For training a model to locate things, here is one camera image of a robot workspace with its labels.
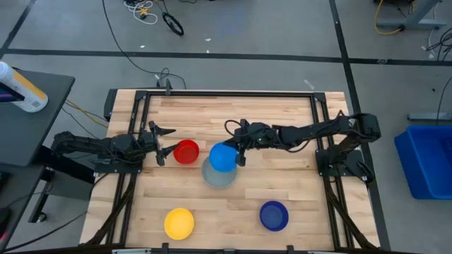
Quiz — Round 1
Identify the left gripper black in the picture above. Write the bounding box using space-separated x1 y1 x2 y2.
139 120 182 167

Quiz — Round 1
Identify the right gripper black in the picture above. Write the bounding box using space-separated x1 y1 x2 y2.
222 119 282 167

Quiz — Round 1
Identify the light blue plastic bowl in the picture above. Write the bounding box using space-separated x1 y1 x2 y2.
208 142 239 173

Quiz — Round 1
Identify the red plastic bowl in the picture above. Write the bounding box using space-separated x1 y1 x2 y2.
172 139 201 165

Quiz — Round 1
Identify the yellow plastic bowl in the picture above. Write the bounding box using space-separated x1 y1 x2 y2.
163 207 196 241

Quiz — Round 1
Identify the dark blue plastic bowl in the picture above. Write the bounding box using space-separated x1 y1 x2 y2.
258 200 290 233

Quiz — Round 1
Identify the grey plastic bowl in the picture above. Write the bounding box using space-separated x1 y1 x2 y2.
201 155 239 189

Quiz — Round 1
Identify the black power box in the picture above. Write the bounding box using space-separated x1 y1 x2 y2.
103 88 119 121

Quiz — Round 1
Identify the black side table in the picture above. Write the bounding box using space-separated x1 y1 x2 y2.
0 68 97 224

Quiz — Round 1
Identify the white canister yellow label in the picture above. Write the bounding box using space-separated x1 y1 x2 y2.
0 60 49 114

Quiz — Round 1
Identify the dark flat device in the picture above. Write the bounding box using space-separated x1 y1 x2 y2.
0 82 26 104

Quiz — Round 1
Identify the blue plastic bin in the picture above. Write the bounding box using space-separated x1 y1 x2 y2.
393 125 452 200

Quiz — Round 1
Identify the grey metal floor bar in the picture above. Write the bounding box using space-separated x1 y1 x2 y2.
406 111 452 122

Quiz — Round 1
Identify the grey desk leg base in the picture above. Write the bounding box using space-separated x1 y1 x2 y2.
375 0 448 30

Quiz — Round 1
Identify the right gripper black cable loop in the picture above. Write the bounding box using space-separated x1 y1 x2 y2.
224 119 245 139

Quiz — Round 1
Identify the black aluminium table frame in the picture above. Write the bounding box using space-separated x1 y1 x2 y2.
79 89 381 254

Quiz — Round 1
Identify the thin yellow cable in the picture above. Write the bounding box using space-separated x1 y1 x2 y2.
64 99 109 129

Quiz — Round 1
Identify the long black floor cable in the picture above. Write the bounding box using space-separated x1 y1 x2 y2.
101 0 187 90

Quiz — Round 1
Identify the black coiled cable loop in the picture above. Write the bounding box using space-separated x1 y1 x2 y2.
161 11 185 37

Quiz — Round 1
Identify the white coiled cable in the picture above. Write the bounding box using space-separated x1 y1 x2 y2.
123 0 159 26

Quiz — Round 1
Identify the thin black floor cable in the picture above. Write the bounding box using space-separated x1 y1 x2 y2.
0 210 88 253

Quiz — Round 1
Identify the yellow floor cable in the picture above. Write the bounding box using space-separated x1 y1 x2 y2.
373 0 404 36

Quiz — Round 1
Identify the black cable bundle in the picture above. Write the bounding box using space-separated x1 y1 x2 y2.
424 27 452 63

